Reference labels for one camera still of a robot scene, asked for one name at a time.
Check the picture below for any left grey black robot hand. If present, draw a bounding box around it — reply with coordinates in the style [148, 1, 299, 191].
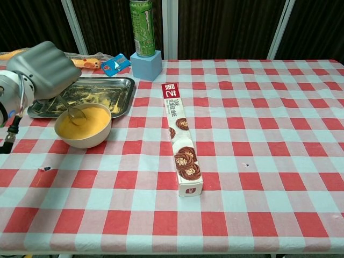
[6, 40, 82, 101]

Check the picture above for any silver metal spoon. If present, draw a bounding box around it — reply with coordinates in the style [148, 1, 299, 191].
[55, 92, 88, 127]

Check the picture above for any rectangular steel tray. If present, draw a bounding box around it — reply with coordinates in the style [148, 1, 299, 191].
[27, 76, 136, 119]

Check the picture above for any beige bowl of orange powder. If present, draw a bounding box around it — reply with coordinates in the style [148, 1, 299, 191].
[54, 103, 113, 149]

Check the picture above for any yellow rubber chicken toy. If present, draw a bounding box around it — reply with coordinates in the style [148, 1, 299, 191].
[0, 49, 102, 71]

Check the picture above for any blue card package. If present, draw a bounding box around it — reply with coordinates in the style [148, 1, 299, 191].
[101, 53, 132, 77]

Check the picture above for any blue foam cube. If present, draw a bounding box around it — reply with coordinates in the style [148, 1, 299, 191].
[130, 49, 163, 82]

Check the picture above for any green drink can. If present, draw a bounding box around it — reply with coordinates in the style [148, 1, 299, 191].
[129, 0, 156, 58]

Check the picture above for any long baking paper box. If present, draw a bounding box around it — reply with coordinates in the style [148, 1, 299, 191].
[161, 82, 204, 198]

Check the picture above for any red white checkered tablecloth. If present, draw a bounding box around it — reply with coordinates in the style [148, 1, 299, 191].
[0, 59, 344, 254]

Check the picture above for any white partition post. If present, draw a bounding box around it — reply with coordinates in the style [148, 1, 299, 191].
[60, 0, 90, 55]
[161, 0, 180, 61]
[266, 0, 297, 61]

